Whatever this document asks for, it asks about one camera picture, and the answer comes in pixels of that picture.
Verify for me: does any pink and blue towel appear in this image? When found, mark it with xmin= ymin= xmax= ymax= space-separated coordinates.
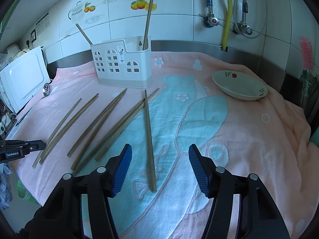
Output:
xmin=12 ymin=52 xmax=318 ymax=238

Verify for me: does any wooden chopstick crossing pair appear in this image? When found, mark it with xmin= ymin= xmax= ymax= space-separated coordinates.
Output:
xmin=72 ymin=98 xmax=145 ymax=175
xmin=94 ymin=99 xmax=144 ymax=161

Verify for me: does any glass jar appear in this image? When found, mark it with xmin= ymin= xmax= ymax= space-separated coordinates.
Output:
xmin=300 ymin=70 xmax=318 ymax=121

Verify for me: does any chopstick in holder left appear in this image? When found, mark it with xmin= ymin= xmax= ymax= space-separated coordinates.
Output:
xmin=76 ymin=23 xmax=93 ymax=45

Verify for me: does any wooden chopstick gripper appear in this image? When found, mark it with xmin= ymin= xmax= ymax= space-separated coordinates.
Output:
xmin=144 ymin=90 xmax=157 ymax=193

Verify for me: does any metal ladle spoon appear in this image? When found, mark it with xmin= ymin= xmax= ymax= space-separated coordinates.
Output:
xmin=16 ymin=83 xmax=51 ymax=126

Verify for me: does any chopstick in holder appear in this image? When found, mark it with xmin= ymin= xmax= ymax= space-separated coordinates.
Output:
xmin=76 ymin=23 xmax=93 ymax=45
xmin=143 ymin=0 xmax=154 ymax=50

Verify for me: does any white microwave oven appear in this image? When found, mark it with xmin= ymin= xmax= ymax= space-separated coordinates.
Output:
xmin=1 ymin=46 xmax=50 ymax=113

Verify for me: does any white plastic utensil holder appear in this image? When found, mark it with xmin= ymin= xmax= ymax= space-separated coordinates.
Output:
xmin=91 ymin=36 xmax=153 ymax=88

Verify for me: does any white ceramic bowl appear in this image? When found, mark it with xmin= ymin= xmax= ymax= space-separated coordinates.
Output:
xmin=212 ymin=70 xmax=268 ymax=101

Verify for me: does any right water valve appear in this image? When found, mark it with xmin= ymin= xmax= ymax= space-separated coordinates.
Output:
xmin=233 ymin=0 xmax=268 ymax=39

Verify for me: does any pink bottle brush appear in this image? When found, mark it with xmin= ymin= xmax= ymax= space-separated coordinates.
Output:
xmin=299 ymin=36 xmax=314 ymax=71

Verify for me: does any left water valve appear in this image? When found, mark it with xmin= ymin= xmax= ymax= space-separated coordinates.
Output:
xmin=203 ymin=0 xmax=219 ymax=28

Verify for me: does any water valve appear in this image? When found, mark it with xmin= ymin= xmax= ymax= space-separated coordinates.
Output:
xmin=203 ymin=0 xmax=219 ymax=28
xmin=233 ymin=0 xmax=268 ymax=39

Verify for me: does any chopstick in holder right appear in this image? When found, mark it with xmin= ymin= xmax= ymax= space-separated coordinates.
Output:
xmin=143 ymin=0 xmax=154 ymax=50

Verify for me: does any yellow gas hose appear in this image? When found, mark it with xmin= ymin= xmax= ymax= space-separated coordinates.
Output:
xmin=221 ymin=0 xmax=233 ymax=51

